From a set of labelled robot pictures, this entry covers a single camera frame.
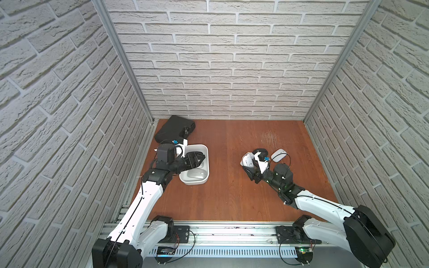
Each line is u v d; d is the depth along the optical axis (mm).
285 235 736
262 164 684
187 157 669
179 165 646
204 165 955
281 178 618
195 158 680
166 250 705
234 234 760
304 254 708
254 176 713
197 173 921
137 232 420
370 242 402
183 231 753
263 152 1006
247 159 774
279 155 997
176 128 1100
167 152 577
